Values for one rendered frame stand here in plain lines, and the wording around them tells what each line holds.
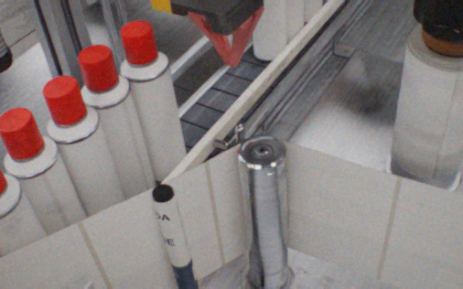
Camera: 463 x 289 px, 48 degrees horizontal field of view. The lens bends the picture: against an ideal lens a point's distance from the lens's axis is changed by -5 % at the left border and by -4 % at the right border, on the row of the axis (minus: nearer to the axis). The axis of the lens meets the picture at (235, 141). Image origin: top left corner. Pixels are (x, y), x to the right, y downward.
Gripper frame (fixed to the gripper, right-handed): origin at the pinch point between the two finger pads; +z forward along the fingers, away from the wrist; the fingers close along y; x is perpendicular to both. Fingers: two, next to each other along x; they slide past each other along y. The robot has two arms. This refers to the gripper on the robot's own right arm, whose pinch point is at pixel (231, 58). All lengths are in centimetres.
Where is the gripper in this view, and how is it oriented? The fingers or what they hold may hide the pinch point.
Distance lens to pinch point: 60.6
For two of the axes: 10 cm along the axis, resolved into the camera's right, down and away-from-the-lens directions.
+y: 5.3, -6.2, 5.8
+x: -8.5, -3.2, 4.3
